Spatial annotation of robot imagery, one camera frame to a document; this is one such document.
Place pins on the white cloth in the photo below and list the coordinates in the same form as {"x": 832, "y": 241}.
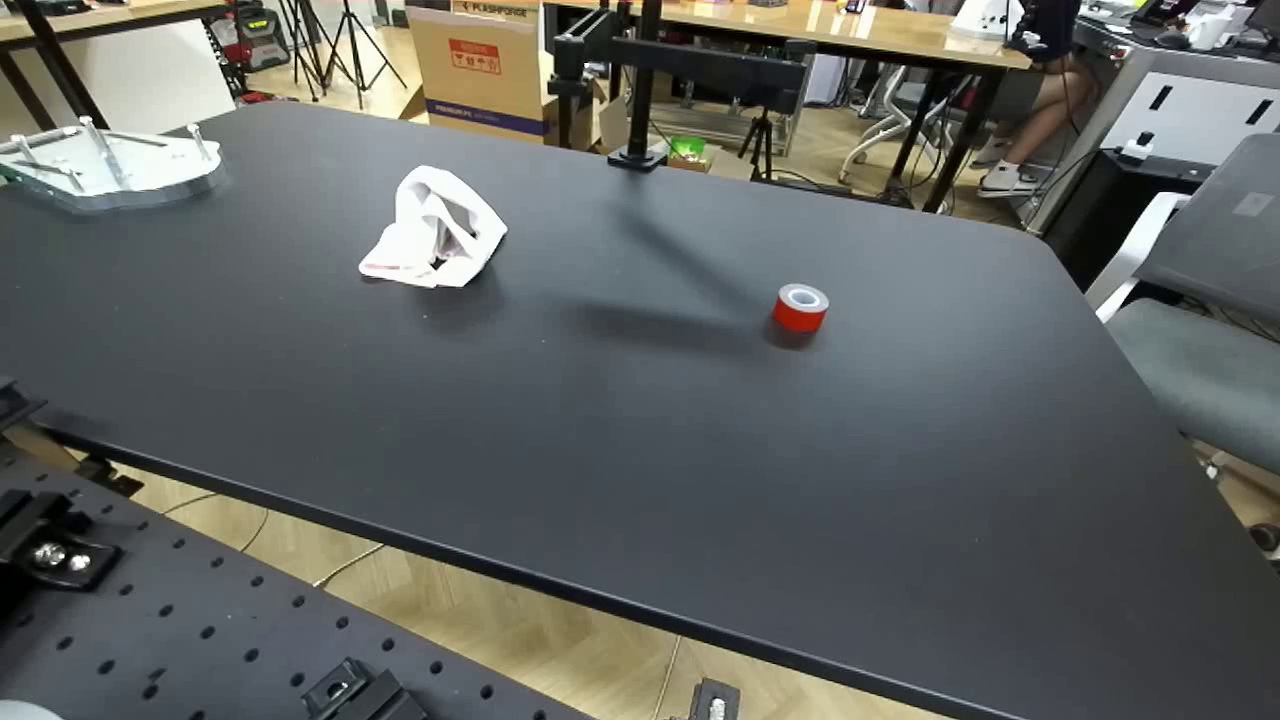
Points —
{"x": 439, "y": 237}

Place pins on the red tape roll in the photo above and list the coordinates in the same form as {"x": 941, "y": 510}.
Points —
{"x": 799, "y": 310}

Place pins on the cardboard box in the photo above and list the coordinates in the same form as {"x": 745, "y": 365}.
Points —
{"x": 482, "y": 67}

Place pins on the wooden workbench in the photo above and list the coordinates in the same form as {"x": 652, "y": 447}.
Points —
{"x": 871, "y": 32}

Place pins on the black tripod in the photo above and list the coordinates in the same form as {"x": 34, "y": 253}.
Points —
{"x": 352, "y": 55}

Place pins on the seated person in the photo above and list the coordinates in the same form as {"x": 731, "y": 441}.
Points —
{"x": 1051, "y": 93}

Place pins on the grey office chair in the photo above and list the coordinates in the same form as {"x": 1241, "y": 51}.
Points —
{"x": 1195, "y": 303}

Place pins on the black perforated breadboard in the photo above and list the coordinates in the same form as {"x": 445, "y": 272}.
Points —
{"x": 189, "y": 628}

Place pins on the black camera stand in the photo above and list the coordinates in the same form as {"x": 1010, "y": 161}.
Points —
{"x": 631, "y": 37}

